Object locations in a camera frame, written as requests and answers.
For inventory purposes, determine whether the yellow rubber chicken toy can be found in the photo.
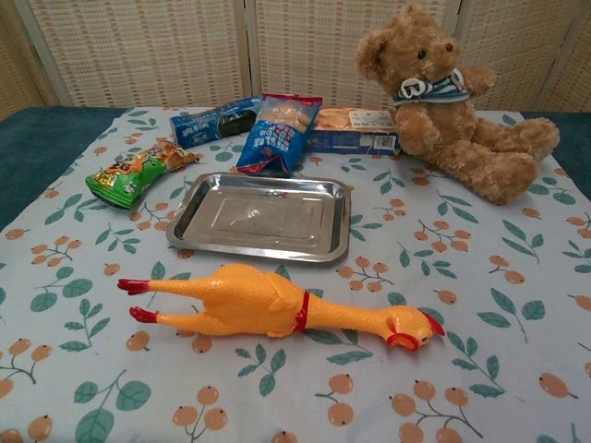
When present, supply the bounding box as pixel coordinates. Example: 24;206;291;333
116;262;447;350

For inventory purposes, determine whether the stainless steel rectangular tray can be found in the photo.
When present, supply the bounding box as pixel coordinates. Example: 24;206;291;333
165;172;353;264

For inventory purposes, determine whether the blue biscuit snack bag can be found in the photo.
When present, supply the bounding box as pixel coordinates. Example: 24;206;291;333
235;93;324;178

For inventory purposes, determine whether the long blue orange biscuit box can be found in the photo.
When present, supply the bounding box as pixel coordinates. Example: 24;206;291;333
302;106;402;156

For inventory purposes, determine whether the blue cookie box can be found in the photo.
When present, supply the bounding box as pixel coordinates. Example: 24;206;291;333
169;95;265;150

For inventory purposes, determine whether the green orange snack bag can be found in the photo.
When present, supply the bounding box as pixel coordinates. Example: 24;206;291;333
84;138;202;211

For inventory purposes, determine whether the brown teddy bear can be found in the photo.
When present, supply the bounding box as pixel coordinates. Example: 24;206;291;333
356;3;561;207

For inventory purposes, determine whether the leaf and fruit print tablecloth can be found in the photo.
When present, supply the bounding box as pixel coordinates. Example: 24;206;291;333
0;106;591;443

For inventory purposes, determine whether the woven folding screen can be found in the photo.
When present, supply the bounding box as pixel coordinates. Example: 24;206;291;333
0;0;591;112

